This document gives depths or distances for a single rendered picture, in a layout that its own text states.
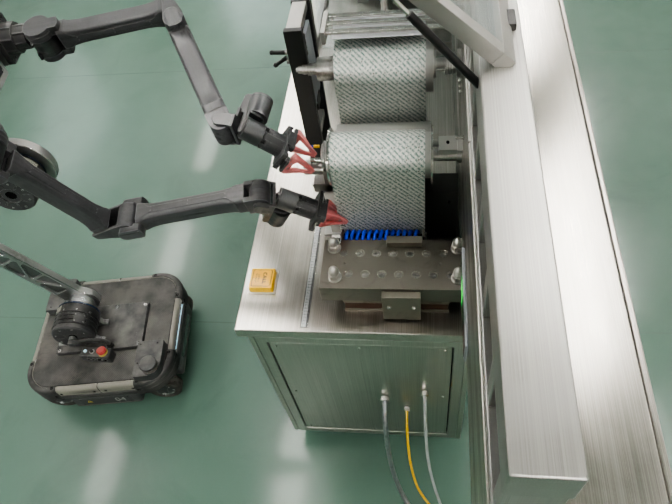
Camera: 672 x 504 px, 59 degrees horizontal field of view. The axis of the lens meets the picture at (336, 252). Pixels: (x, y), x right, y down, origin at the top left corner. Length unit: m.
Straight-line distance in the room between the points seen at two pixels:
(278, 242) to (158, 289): 1.00
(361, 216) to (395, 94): 0.33
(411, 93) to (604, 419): 0.97
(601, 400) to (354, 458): 1.57
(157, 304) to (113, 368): 0.32
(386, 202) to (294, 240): 0.39
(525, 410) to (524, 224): 0.27
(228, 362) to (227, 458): 0.42
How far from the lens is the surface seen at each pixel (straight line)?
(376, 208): 1.57
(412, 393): 1.97
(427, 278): 1.54
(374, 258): 1.58
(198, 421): 2.63
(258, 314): 1.70
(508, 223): 0.85
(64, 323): 2.58
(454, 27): 1.05
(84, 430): 2.82
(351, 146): 1.47
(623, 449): 0.96
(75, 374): 2.66
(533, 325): 0.77
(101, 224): 1.71
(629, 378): 1.01
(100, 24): 1.85
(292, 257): 1.78
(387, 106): 1.64
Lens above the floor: 2.31
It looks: 53 degrees down
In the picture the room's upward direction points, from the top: 12 degrees counter-clockwise
